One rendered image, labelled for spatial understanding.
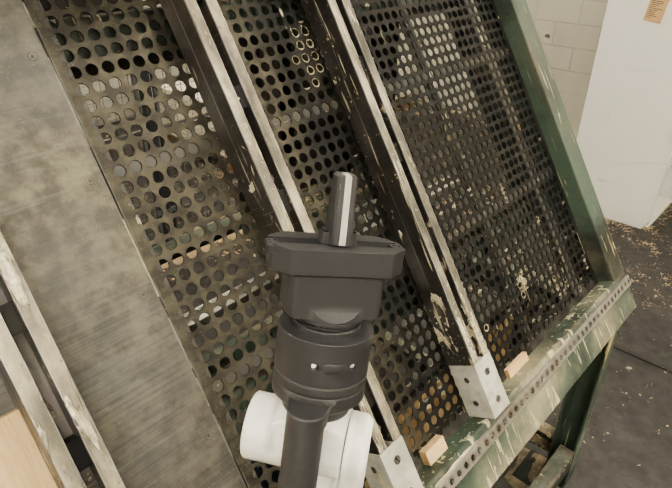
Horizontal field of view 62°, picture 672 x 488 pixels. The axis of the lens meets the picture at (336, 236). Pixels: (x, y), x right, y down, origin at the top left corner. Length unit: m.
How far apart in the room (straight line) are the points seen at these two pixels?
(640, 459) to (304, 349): 2.22
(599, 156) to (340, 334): 3.77
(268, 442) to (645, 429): 2.30
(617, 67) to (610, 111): 0.28
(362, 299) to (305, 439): 0.13
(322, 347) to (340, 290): 0.05
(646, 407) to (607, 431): 0.26
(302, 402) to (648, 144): 3.71
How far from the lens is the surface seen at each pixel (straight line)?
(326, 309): 0.49
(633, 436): 2.69
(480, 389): 1.24
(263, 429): 0.55
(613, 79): 4.06
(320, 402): 0.51
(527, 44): 1.73
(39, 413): 0.78
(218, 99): 0.96
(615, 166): 4.18
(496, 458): 1.32
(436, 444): 1.22
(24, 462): 0.84
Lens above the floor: 1.84
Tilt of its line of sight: 30 degrees down
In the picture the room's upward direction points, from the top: straight up
